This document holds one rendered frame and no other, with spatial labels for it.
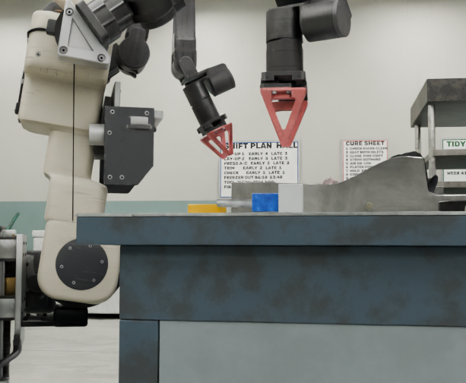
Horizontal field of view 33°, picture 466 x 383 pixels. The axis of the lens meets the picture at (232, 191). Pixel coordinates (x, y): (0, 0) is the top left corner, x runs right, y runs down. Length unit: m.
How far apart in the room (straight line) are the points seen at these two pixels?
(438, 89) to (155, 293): 5.36
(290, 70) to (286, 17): 0.08
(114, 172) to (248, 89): 7.52
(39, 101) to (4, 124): 8.12
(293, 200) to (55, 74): 0.66
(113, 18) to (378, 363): 0.87
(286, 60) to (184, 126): 7.94
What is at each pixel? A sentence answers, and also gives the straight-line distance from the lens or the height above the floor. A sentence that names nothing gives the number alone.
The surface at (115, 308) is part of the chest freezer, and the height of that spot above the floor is 0.11.
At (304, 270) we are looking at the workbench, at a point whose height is 0.73.
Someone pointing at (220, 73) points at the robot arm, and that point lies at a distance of 1.98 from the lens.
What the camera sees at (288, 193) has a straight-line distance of 1.15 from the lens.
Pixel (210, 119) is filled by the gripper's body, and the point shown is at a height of 1.08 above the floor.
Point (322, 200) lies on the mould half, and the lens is 1.52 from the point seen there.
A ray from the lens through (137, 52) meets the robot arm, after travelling 1.93.
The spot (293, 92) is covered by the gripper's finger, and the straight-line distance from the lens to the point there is 1.14.
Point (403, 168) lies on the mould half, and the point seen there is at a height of 0.91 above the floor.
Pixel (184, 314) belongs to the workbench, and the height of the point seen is 0.68.
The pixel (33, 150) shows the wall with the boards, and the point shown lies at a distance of 9.58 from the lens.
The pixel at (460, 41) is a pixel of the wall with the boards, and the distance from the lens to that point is 9.24.
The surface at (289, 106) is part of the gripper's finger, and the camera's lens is 1.23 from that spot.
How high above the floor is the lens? 0.76
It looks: 4 degrees up
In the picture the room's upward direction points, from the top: straight up
